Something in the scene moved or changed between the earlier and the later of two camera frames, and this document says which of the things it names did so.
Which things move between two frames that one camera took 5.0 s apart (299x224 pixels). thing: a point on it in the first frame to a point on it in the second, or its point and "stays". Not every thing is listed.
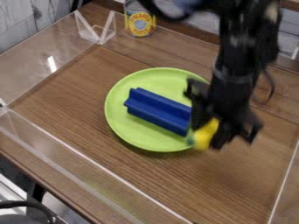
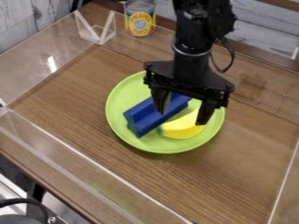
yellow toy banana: x=202 y=136 to x=182 y=127
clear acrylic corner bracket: x=88 y=33 stays
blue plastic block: x=159 y=110 to x=143 y=117
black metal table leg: x=39 y=192 stays
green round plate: x=166 y=82 stays
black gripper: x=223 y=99 to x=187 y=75
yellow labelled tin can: x=140 y=21 stays
